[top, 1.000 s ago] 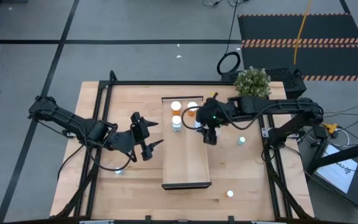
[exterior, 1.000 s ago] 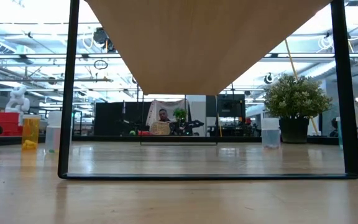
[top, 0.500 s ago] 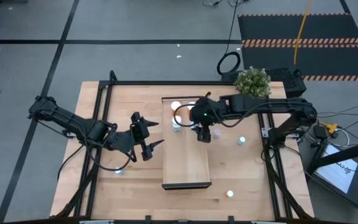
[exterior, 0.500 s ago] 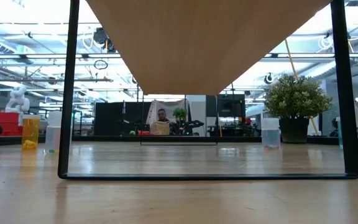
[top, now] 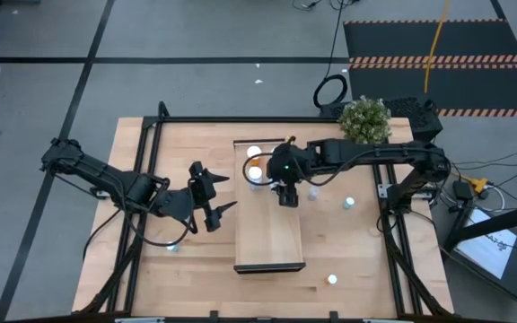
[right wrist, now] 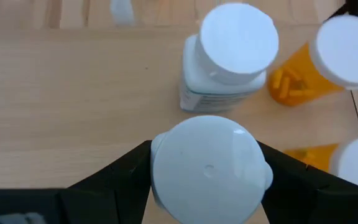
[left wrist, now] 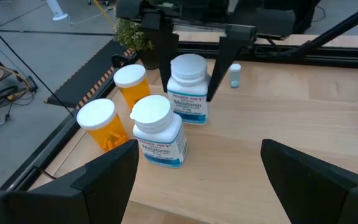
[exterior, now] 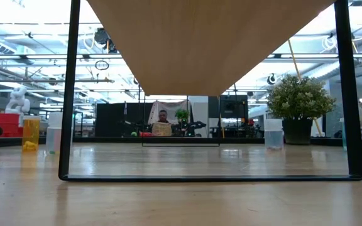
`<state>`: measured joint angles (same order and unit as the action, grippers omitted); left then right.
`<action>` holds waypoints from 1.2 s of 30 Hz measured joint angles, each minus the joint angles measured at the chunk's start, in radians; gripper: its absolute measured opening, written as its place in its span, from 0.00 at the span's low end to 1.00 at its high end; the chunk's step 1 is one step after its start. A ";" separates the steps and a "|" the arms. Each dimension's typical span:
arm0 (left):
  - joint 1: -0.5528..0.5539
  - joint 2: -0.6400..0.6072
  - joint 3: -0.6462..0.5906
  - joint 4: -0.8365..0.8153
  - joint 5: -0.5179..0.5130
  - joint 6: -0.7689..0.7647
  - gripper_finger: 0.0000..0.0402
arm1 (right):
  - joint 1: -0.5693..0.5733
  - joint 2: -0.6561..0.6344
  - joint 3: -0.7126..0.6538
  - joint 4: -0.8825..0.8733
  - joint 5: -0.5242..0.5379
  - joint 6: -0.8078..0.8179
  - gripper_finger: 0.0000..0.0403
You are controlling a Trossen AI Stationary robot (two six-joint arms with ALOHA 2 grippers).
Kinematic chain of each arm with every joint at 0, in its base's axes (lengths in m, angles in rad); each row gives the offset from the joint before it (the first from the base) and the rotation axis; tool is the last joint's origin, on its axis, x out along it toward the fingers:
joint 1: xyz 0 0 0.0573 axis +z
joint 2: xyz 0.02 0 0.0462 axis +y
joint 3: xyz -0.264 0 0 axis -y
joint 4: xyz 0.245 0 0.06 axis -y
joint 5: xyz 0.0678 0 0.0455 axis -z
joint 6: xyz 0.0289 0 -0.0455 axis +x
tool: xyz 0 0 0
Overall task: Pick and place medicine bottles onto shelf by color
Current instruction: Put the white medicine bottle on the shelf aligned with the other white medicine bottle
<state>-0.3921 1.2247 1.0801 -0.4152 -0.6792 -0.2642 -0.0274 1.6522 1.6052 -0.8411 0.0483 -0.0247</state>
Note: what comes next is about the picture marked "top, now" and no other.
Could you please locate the yellow cable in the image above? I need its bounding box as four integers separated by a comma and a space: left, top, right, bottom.
423, 0, 452, 94

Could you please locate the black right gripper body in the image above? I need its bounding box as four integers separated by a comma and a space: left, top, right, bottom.
266, 142, 311, 209

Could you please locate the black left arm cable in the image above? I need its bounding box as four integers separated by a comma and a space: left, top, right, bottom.
121, 196, 199, 249

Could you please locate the black power adapter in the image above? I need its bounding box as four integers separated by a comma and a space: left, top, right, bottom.
452, 179, 474, 202

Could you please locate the white printed sheet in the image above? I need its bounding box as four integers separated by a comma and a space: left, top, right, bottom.
454, 207, 517, 281

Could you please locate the black coiled floor cable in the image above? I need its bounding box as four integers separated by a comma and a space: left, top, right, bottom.
311, 0, 349, 109

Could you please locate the black hazard-striped floor mat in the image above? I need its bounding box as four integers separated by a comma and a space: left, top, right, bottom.
342, 18, 517, 118

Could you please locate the large orange pill bottle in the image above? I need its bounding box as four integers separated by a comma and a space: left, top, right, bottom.
245, 144, 263, 168

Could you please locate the black arm base cable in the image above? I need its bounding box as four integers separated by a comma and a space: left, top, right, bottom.
82, 207, 123, 261

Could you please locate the black stand leg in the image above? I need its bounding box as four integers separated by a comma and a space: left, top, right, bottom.
442, 199, 517, 255

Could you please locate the black aluminium table frame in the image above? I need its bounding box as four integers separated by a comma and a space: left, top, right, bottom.
76, 100, 455, 318

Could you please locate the yellow cable connector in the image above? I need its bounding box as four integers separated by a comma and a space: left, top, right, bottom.
462, 175, 489, 194

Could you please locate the potted green artificial plant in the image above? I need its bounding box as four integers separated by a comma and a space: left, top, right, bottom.
337, 94, 393, 145

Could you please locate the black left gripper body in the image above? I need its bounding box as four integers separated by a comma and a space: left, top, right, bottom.
158, 160, 223, 233

